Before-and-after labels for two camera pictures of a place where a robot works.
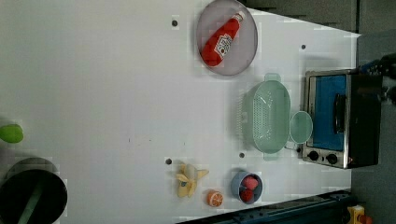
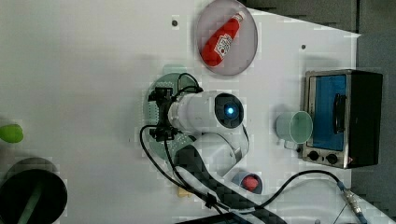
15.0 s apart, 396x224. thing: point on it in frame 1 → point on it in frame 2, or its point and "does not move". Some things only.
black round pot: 33,191 does not move
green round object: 11,133 does not move
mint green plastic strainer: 266,116 → 176,77
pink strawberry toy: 250,183 does not move
